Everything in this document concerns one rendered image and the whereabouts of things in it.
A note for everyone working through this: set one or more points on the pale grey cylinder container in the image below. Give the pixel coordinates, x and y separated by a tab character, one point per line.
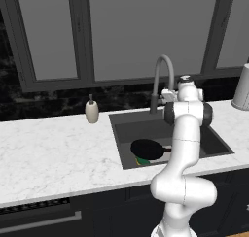
242	92

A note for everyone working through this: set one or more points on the grey curved sink tap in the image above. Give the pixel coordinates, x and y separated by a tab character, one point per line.
157	75

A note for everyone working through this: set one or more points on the dark grey sink basin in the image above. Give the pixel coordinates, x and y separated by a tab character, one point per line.
129	130

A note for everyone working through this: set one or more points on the dark dishwasher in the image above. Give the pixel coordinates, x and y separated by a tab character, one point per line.
45	220

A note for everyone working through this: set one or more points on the beige soap dispenser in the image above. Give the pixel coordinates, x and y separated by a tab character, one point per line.
92	112

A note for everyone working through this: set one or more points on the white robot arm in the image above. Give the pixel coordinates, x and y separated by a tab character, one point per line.
185	143

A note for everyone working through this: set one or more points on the black frying pan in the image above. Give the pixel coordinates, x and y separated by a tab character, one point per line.
146	149

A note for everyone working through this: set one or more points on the dark base cupboards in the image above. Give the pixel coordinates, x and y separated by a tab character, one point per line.
129	211

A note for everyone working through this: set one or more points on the green and yellow sponge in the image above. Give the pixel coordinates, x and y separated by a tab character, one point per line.
142	161

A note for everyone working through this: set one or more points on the grey framed window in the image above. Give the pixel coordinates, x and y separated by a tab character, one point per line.
129	33

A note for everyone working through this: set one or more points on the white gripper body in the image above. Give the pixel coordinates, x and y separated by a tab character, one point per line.
169	95

